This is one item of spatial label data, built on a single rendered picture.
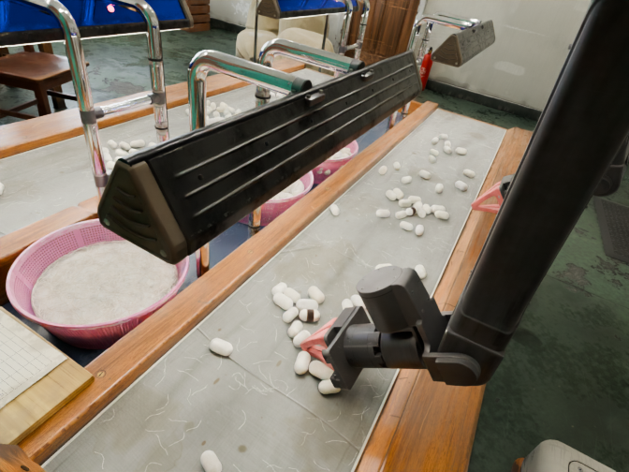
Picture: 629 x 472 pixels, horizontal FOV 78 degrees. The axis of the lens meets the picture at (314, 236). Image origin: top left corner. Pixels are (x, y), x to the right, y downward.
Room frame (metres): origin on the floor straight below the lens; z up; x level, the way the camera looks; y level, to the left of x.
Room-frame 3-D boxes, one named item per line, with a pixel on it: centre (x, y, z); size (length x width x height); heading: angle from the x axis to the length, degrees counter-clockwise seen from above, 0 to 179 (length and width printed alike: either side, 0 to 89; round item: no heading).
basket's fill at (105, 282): (0.45, 0.33, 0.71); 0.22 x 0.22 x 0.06
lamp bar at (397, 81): (0.50, 0.01, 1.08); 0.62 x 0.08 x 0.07; 157
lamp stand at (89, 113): (0.69, 0.45, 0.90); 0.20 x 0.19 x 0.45; 157
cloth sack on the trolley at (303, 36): (3.83, 0.45, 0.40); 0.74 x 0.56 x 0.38; 158
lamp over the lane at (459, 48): (1.39, -0.37, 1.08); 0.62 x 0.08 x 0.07; 157
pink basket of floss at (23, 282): (0.45, 0.33, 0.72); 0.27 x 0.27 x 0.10
